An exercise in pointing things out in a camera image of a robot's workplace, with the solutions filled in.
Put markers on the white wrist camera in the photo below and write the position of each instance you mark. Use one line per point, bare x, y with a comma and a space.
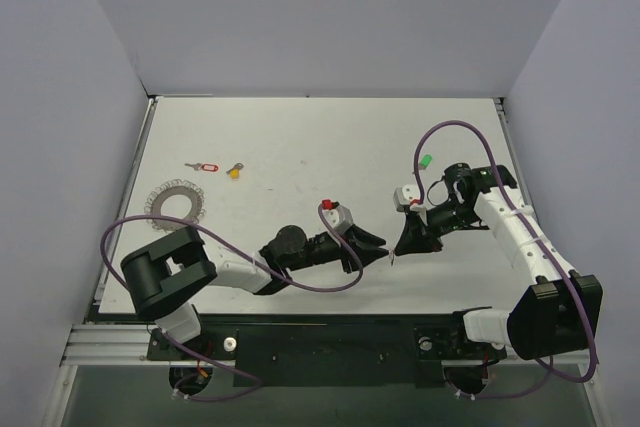
336, 217
407, 200

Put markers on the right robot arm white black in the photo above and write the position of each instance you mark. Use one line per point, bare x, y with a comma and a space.
559, 309

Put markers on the key with red tag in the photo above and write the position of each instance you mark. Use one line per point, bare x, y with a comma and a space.
205, 167

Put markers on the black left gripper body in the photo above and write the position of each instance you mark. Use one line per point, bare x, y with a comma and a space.
347, 249

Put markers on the key with yellow round tag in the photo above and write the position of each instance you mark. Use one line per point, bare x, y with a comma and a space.
234, 172

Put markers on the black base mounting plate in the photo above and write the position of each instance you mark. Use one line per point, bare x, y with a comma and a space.
344, 351

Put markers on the key with green tag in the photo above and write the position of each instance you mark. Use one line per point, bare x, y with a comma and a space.
425, 162

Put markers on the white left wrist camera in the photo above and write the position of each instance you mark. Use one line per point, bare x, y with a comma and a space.
336, 217

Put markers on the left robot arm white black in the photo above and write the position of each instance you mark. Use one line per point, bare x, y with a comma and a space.
163, 276

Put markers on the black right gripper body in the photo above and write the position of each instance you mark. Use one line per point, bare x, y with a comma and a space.
426, 225

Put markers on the metal disc with keyrings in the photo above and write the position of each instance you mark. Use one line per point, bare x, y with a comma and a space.
178, 199

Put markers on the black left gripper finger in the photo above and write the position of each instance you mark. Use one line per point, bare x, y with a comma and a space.
360, 235
362, 256

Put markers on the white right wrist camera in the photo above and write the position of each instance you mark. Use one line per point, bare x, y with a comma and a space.
407, 200

